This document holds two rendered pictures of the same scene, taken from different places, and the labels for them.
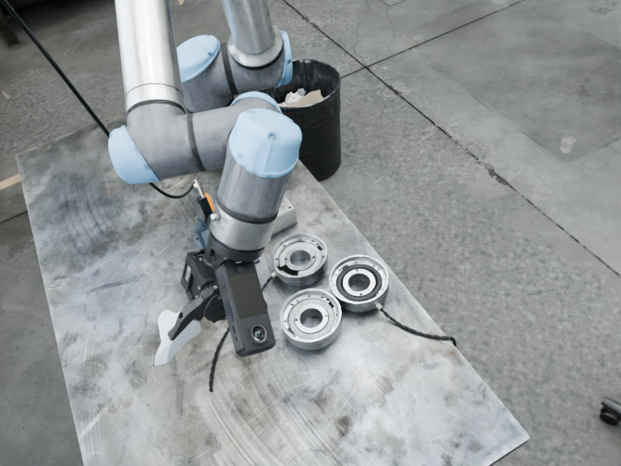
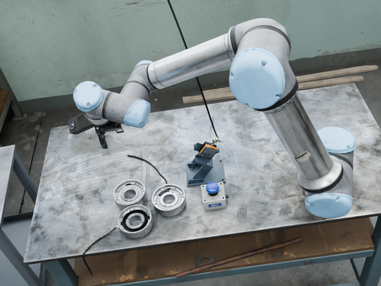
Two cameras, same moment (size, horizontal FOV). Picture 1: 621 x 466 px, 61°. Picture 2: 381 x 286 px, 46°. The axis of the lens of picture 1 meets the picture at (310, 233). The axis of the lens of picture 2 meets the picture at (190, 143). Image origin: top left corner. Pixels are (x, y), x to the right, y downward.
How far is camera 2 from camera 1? 1.33 m
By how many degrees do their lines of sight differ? 69
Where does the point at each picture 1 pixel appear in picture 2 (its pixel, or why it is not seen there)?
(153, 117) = (140, 70)
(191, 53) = (327, 135)
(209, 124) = (126, 87)
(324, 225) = (194, 224)
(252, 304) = (81, 122)
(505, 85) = not seen: outside the picture
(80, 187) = not seen: hidden behind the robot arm
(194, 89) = not seen: hidden behind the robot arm
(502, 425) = (35, 254)
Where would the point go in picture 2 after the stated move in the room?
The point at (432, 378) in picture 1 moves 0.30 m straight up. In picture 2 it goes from (72, 237) to (37, 174)
